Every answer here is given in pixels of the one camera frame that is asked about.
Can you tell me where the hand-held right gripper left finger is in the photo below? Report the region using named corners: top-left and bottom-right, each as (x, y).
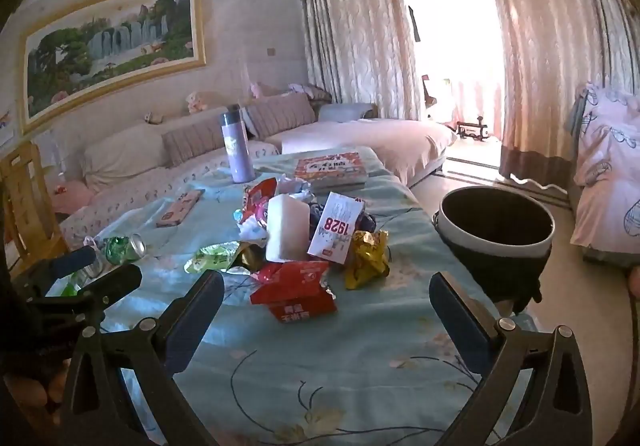
top-left (60, 270), bottom-right (226, 446)

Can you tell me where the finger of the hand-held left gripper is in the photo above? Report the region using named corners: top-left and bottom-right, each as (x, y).
top-left (35, 263), bottom-right (143, 322)
top-left (27, 246), bottom-right (98, 287)

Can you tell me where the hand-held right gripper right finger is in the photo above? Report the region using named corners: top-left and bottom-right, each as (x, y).
top-left (429, 272), bottom-right (593, 446)

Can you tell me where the black round trash bin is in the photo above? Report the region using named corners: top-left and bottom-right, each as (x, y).
top-left (432, 186), bottom-right (556, 317)

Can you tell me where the white card packet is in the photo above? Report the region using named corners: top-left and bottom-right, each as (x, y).
top-left (306, 192), bottom-right (366, 266)

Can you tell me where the person's left hand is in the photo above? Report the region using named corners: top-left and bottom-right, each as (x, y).
top-left (4, 360), bottom-right (68, 429)

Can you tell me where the crushed green can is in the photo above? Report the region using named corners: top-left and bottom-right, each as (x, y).
top-left (102, 233), bottom-right (147, 264)

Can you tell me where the pink cushion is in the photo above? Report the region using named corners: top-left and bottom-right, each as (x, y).
top-left (52, 181), bottom-right (95, 213)

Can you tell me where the green snack wrapper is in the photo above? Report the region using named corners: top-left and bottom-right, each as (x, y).
top-left (184, 243), bottom-right (241, 275)

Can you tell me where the wooden chair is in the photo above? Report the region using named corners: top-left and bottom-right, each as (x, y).
top-left (0, 141), bottom-right (68, 277)

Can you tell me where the pink flat box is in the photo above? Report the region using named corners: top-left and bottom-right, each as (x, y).
top-left (156, 189), bottom-right (205, 228)

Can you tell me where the red paper packet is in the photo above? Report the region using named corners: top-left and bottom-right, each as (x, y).
top-left (250, 261), bottom-right (338, 324)

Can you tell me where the beige cushion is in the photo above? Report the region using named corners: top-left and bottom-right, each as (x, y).
top-left (82, 131), bottom-right (168, 192)

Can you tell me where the yellow foil wrapper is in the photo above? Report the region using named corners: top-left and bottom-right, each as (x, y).
top-left (345, 230), bottom-right (391, 291)

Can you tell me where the blue floral tablecloth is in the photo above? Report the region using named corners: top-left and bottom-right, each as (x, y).
top-left (45, 146), bottom-right (541, 446)

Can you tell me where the white paper roll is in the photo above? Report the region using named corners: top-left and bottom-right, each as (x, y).
top-left (265, 193), bottom-right (312, 263)

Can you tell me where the striped brown cushion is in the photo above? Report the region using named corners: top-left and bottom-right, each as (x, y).
top-left (162, 118), bottom-right (228, 167)
top-left (245, 93), bottom-right (317, 139)

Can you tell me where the purple thermos bottle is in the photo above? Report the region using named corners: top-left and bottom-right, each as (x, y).
top-left (220, 104), bottom-right (256, 184)

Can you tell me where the small dark wooden stand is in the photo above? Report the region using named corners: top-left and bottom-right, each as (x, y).
top-left (456, 116), bottom-right (488, 141)

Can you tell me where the beige corner sofa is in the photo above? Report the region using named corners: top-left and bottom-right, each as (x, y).
top-left (50, 91), bottom-right (458, 237)

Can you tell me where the red patterned book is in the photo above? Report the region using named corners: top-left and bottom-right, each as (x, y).
top-left (294, 152), bottom-right (368, 189)

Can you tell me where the framed landscape painting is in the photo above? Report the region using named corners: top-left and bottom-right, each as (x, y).
top-left (19, 0), bottom-right (207, 134)

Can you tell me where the pink heart print quilt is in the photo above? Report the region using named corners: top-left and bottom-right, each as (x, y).
top-left (570, 83), bottom-right (640, 257)

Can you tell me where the grey blue pillow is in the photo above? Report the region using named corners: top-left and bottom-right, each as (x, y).
top-left (317, 103), bottom-right (378, 123)

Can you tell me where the patterned small cushion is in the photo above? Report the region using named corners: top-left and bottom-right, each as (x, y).
top-left (290, 82), bottom-right (333, 104)

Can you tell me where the beige patterned curtain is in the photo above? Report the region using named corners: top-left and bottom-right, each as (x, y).
top-left (475, 0), bottom-right (640, 197)
top-left (300, 0), bottom-right (426, 122)

